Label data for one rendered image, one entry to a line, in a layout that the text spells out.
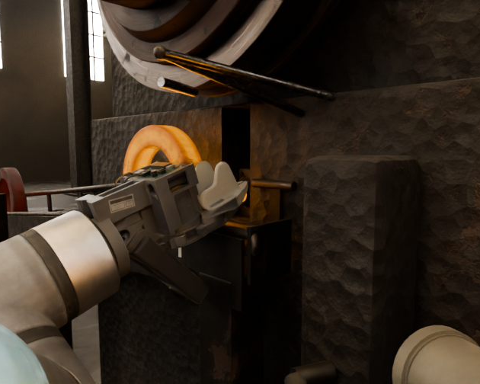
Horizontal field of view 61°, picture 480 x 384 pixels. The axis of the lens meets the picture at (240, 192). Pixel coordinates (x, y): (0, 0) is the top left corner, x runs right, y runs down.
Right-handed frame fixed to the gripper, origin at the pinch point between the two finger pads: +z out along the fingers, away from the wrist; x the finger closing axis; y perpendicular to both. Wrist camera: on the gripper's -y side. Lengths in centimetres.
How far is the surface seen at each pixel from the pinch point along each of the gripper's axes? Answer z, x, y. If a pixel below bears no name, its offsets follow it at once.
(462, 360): -15.1, -31.1, -1.1
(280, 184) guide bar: 3.4, -4.2, 0.1
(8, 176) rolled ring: -4, 90, -1
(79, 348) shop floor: 2, 119, -79
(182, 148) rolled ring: -1.2, 8.2, 6.3
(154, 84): -0.5, 11.6, 15.3
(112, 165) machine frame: 4.9, 43.4, 0.5
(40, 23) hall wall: 408, 1005, 186
